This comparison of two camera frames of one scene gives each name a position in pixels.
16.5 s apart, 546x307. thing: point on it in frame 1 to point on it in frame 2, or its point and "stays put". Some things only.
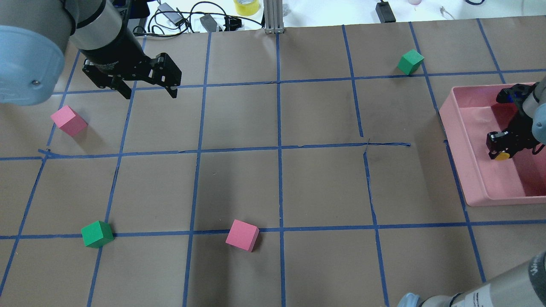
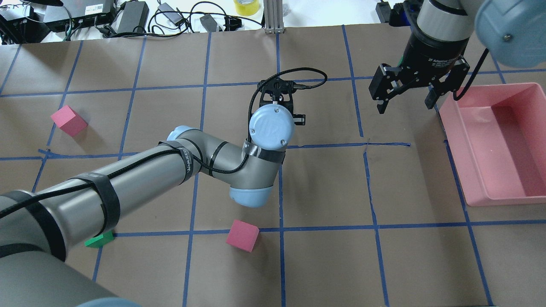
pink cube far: [67, 119] stays put
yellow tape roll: [247, 10] stays put
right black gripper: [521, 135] to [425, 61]
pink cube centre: [242, 235] stays put
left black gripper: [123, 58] to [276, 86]
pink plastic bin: [469, 114] stays put
